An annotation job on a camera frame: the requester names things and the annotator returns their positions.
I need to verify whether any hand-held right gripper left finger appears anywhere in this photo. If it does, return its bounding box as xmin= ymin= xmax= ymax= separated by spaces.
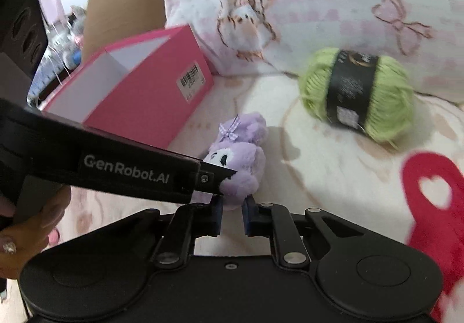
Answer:
xmin=119 ymin=196 xmax=224 ymax=266

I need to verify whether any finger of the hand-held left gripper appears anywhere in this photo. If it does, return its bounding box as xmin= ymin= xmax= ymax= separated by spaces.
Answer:
xmin=190 ymin=161 xmax=238 ymax=197

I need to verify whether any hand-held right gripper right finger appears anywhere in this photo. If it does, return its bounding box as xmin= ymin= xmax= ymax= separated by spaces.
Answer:
xmin=242 ymin=196 xmax=365 ymax=268

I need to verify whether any purple plush toy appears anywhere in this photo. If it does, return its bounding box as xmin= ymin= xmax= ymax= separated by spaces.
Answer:
xmin=201 ymin=112 xmax=269 ymax=209

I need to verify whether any pink cardboard box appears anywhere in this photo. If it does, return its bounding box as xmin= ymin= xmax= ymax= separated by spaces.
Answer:
xmin=41 ymin=24 xmax=214 ymax=150

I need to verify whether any person's left hand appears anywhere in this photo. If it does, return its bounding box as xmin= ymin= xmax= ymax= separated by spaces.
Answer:
xmin=0 ymin=185 xmax=72 ymax=278

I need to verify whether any printed bear blanket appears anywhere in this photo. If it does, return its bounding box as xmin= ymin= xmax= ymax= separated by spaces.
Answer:
xmin=47 ymin=69 xmax=464 ymax=323

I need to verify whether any grey plush toy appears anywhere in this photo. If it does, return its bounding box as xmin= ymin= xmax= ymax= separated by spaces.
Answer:
xmin=65 ymin=6 xmax=88 ymax=68

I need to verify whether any green yarn ball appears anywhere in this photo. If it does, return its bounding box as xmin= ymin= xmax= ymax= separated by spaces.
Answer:
xmin=297 ymin=48 xmax=414 ymax=144

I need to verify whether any brown pillow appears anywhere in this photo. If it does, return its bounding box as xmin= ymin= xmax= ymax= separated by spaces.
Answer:
xmin=81 ymin=0 xmax=167 ymax=63

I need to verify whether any pink checked blanket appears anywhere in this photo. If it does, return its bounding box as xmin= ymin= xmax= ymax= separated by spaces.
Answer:
xmin=145 ymin=0 xmax=464 ymax=102

